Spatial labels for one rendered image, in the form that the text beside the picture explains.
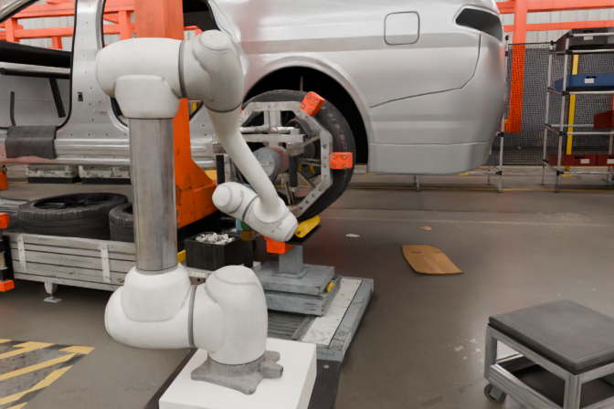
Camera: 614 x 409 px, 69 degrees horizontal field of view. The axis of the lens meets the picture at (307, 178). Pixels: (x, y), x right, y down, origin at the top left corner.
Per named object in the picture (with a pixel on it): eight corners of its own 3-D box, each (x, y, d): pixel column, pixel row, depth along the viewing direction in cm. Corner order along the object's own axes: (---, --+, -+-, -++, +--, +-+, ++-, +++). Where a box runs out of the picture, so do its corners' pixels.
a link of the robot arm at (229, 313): (267, 364, 112) (268, 281, 108) (193, 367, 110) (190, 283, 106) (267, 331, 128) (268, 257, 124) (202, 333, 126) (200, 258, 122)
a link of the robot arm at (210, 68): (245, 78, 117) (192, 77, 115) (242, 18, 102) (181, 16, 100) (243, 116, 109) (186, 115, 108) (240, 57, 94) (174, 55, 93)
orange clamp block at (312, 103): (315, 116, 209) (325, 99, 206) (310, 116, 202) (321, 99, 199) (303, 108, 210) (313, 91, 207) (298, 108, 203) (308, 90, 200)
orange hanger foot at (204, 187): (240, 201, 280) (238, 146, 275) (195, 222, 231) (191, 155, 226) (217, 200, 285) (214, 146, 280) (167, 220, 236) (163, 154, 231)
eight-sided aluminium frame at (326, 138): (333, 216, 212) (333, 100, 204) (330, 220, 206) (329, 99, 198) (230, 210, 229) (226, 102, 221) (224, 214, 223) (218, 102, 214)
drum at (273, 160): (292, 173, 216) (291, 144, 214) (276, 180, 196) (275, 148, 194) (266, 173, 220) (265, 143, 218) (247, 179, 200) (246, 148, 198)
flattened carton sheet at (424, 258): (437, 248, 347) (438, 243, 346) (462, 274, 293) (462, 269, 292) (399, 249, 346) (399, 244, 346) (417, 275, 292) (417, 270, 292)
